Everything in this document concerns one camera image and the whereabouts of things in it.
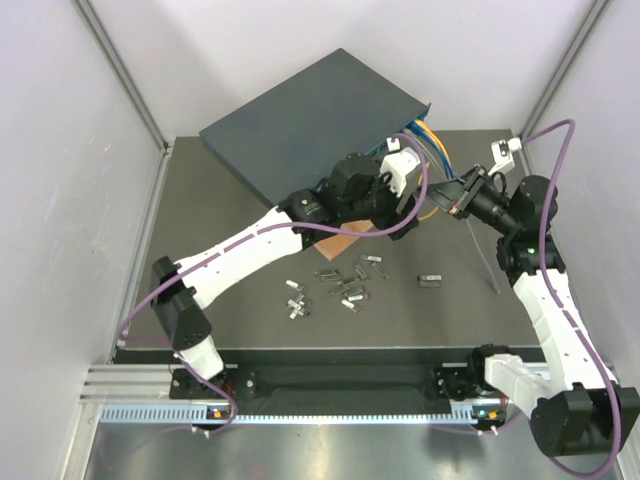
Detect black table mat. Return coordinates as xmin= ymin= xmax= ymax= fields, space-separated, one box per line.
xmin=147 ymin=137 xmax=537 ymax=348

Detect silver SFP module left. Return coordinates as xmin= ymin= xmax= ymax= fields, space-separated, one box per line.
xmin=285 ymin=279 xmax=306 ymax=292

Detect dark blue network switch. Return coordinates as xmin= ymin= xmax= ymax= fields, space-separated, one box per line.
xmin=199 ymin=49 xmax=429 ymax=207

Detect yellow ethernet cable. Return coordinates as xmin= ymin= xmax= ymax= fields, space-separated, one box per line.
xmin=414 ymin=119 xmax=453 ymax=221

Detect wooden board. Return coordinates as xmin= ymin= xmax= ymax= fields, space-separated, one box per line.
xmin=314 ymin=220 xmax=373 ymax=261

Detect SFP module cluster left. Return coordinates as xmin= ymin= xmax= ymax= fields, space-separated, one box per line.
xmin=287 ymin=295 xmax=312 ymax=319

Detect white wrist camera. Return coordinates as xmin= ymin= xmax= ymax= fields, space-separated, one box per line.
xmin=380 ymin=137 xmax=422 ymax=214
xmin=488 ymin=137 xmax=522 ymax=176

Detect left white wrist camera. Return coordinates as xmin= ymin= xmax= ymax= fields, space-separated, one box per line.
xmin=380 ymin=137 xmax=422 ymax=214

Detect SFP module pile centre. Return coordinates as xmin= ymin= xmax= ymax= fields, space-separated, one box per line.
xmin=314 ymin=261 xmax=389 ymax=314

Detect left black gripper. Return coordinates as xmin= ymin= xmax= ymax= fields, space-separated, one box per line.
xmin=341 ymin=168 xmax=421 ymax=240

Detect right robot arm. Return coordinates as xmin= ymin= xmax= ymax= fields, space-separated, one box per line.
xmin=426 ymin=166 xmax=639 ymax=457

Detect silver SFP module top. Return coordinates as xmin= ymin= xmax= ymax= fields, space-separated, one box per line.
xmin=360 ymin=254 xmax=383 ymax=263

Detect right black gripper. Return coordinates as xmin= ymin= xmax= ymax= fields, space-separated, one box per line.
xmin=417 ymin=164 xmax=520 ymax=236

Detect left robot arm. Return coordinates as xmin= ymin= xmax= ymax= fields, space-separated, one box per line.
xmin=150 ymin=147 xmax=428 ymax=397

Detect grey ethernet cable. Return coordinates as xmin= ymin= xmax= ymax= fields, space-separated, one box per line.
xmin=405 ymin=135 xmax=503 ymax=294

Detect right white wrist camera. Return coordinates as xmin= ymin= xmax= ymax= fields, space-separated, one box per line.
xmin=488 ymin=137 xmax=522 ymax=176

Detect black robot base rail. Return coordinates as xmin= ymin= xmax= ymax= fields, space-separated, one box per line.
xmin=169 ymin=346 xmax=551 ymax=416

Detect perforated cable duct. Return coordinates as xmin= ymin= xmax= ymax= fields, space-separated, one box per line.
xmin=98 ymin=399 xmax=504 ymax=425

